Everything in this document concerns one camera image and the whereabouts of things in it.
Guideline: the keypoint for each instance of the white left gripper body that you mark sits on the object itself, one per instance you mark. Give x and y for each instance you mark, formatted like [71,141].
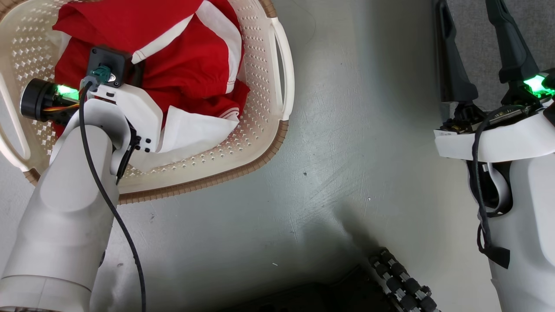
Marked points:
[134,108]

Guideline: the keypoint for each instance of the cream plastic laundry basket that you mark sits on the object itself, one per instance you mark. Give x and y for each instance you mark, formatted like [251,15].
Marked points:
[260,108]

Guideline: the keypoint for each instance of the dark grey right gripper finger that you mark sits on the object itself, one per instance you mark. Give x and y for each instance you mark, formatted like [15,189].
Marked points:
[453,73]
[511,52]

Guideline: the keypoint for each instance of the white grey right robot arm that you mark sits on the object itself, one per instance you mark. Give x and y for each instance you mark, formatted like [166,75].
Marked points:
[529,225]

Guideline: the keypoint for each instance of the dark robot base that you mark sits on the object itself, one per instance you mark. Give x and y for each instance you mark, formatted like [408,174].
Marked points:
[312,299]

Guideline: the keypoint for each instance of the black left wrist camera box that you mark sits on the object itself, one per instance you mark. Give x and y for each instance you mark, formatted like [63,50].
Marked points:
[117,60]

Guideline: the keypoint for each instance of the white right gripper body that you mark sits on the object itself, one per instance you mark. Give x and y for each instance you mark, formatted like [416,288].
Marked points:
[507,138]

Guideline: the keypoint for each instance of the black roller base wheel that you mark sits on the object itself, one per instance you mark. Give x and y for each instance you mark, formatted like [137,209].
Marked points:
[403,281]

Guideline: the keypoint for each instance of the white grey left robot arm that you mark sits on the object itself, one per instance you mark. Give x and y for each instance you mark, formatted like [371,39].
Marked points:
[65,208]

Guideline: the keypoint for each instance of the red garment with white trim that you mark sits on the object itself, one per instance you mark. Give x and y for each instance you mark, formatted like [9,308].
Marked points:
[190,86]

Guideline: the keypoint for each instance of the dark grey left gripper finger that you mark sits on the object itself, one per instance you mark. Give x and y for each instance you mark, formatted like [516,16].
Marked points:
[126,154]

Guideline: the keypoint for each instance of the grey fabric sofa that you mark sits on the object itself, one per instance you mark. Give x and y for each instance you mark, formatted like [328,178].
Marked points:
[477,43]

